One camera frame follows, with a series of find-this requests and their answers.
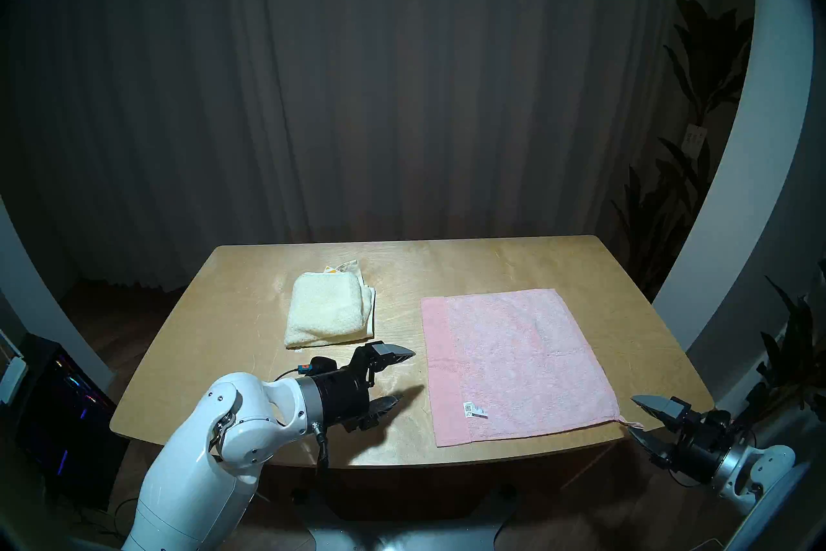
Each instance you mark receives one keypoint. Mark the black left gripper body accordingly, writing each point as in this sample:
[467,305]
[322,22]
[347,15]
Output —
[342,398]

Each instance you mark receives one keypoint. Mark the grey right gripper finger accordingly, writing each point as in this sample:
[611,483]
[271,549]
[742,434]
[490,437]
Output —
[647,445]
[655,406]

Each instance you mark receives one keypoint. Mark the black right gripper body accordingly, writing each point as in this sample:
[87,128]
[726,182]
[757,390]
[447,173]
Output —
[700,446]

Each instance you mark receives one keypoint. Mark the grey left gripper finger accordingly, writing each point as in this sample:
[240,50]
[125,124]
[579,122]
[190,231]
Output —
[390,353]
[384,408]

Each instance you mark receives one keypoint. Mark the cream textured towel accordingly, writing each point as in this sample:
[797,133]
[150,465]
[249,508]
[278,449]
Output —
[326,311]

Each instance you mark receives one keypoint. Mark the pink terry towel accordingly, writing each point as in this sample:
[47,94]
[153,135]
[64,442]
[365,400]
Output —
[516,356]

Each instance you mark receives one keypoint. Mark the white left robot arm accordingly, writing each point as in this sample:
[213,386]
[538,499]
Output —
[193,479]

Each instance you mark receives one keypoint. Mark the dark plant in white pot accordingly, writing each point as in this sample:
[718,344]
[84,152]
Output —
[790,356]

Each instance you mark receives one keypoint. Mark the white paper plant tag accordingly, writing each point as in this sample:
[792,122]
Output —
[695,140]

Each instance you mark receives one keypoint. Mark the black computer tower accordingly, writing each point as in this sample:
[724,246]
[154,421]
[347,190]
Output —
[64,420]

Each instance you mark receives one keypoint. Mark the grey pleated curtain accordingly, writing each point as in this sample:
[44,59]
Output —
[387,72]

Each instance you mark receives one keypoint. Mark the tall dark leafy plant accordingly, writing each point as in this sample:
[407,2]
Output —
[706,59]

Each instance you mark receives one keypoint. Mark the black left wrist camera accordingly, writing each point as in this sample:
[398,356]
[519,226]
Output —
[319,364]

